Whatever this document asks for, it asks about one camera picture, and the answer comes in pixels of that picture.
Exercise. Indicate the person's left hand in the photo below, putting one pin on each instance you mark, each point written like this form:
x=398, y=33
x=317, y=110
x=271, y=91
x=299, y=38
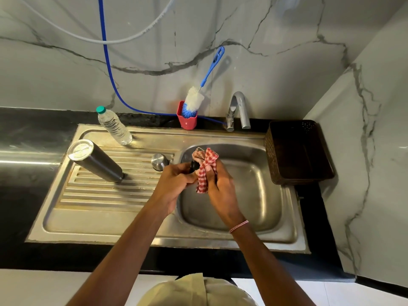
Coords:
x=170, y=188

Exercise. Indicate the person's right hand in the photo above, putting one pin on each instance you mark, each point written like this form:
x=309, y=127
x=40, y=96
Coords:
x=223, y=197

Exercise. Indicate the steel flask cup lid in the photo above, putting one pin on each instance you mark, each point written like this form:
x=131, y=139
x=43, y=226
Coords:
x=158, y=161

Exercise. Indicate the black flask stopper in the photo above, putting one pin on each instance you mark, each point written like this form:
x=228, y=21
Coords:
x=193, y=167

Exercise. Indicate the red checkered cloth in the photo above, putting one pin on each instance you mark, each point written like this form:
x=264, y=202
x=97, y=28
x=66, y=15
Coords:
x=207, y=159

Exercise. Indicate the steel flask bottle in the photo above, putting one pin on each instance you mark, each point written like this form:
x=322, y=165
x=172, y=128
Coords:
x=95, y=162

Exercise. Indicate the blue white bottle brush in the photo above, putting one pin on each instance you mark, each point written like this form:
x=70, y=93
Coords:
x=192, y=101

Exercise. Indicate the person's right forearm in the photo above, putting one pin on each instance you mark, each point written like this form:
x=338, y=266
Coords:
x=271, y=267

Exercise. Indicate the person's left forearm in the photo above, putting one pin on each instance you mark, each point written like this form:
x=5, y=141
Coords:
x=118, y=254

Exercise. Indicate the clear plastic water bottle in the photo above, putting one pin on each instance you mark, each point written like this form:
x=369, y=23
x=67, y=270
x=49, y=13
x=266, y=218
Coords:
x=114, y=125

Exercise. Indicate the red plastic brush holder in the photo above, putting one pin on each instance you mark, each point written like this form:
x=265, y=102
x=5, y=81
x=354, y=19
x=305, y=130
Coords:
x=187, y=123

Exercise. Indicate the stainless steel sink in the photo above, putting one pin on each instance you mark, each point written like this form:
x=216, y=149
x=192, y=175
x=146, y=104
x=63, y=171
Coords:
x=95, y=223

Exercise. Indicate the chrome sink faucet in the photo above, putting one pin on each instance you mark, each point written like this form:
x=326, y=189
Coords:
x=243, y=111

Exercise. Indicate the dark woven tray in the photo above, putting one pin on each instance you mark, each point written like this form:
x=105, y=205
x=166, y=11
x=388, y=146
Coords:
x=299, y=152

